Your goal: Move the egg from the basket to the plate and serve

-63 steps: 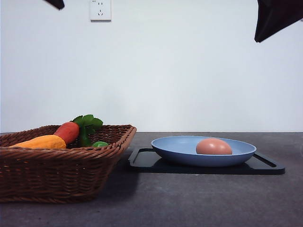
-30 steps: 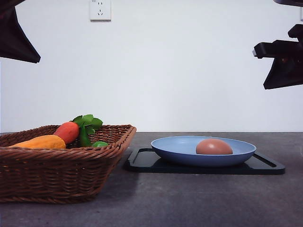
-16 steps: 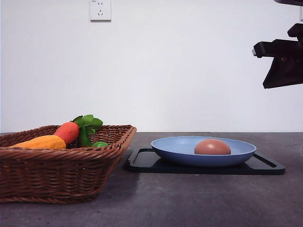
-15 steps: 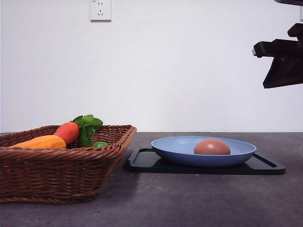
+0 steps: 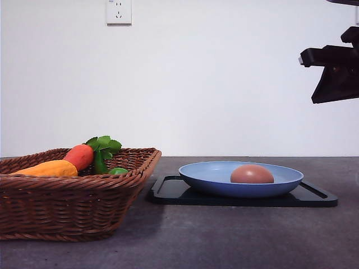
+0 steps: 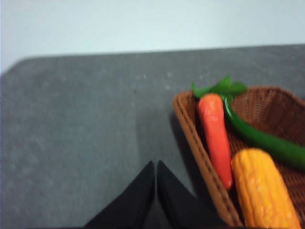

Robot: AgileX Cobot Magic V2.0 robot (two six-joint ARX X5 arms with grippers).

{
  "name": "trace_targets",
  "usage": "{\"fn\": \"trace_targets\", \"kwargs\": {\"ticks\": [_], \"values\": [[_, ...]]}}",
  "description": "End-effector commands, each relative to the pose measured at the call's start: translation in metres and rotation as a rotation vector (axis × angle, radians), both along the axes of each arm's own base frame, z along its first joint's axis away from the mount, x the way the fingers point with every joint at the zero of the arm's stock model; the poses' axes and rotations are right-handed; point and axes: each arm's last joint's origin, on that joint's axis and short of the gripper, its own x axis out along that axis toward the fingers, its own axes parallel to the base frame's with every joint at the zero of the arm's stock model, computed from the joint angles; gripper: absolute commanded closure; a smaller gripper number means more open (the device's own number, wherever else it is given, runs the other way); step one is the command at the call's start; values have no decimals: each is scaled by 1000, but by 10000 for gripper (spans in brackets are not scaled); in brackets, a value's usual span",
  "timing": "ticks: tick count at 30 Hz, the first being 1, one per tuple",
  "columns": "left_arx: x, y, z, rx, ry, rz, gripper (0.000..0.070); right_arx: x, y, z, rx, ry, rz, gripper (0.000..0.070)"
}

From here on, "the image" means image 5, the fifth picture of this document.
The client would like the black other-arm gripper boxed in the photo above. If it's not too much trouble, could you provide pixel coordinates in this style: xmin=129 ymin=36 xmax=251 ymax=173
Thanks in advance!
xmin=300 ymin=26 xmax=359 ymax=104

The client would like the brown egg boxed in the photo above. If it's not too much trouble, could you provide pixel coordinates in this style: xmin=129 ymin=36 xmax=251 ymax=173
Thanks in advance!
xmin=231 ymin=164 xmax=274 ymax=184

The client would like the blue round plate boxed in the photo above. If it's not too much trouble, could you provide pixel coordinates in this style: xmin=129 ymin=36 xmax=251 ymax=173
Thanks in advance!
xmin=179 ymin=161 xmax=304 ymax=199

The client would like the brown wicker basket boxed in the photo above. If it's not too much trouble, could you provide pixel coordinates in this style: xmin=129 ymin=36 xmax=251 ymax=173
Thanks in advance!
xmin=0 ymin=148 xmax=162 ymax=242

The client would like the black rectangular tray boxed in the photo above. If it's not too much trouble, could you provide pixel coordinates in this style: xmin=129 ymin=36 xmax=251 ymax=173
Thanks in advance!
xmin=151 ymin=175 xmax=338 ymax=207

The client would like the green plastic leafy vegetable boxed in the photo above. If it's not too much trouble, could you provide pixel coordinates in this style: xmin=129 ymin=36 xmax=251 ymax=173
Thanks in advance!
xmin=85 ymin=136 xmax=128 ymax=175

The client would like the red-orange toy carrot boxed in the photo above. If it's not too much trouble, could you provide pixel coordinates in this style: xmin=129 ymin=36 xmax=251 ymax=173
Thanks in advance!
xmin=63 ymin=144 xmax=94 ymax=170

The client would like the yellow-orange toy vegetable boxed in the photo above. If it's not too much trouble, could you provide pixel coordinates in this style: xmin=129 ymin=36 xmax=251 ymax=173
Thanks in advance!
xmin=9 ymin=160 xmax=78 ymax=177

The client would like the white wall power socket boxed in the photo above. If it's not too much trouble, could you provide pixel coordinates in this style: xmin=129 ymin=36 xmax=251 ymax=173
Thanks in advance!
xmin=106 ymin=0 xmax=132 ymax=26

